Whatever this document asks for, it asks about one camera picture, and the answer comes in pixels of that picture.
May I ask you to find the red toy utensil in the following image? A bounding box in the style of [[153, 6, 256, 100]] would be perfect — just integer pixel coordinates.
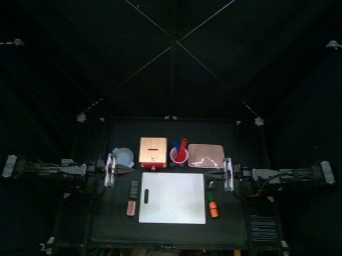
[[179, 137, 189, 158]]

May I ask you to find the pink toy food piece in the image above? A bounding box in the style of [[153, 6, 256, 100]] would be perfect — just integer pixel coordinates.
[[126, 199, 138, 217]]

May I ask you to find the white text label sticker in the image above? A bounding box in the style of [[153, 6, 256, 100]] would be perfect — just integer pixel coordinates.
[[249, 214, 281, 243]]

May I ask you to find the pink clear plastic tray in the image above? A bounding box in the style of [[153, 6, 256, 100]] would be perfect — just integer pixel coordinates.
[[187, 143, 226, 169]]

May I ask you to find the dark green toy block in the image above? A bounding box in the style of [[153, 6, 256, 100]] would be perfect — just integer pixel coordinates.
[[129, 180, 141, 200]]

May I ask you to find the wooden toy toaster box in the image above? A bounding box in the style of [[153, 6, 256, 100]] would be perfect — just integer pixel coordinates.
[[138, 136, 170, 171]]

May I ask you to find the blue toy utensil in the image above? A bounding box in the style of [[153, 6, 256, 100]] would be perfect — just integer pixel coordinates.
[[171, 139, 182, 158]]

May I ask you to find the white cutting board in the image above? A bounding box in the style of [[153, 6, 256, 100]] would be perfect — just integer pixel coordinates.
[[138, 171, 209, 225]]

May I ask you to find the orange toy carrot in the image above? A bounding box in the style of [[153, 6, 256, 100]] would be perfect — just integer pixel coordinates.
[[206, 191, 221, 219]]

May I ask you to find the light blue plastic bowl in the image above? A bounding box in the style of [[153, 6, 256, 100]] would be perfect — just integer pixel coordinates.
[[111, 147, 137, 169]]

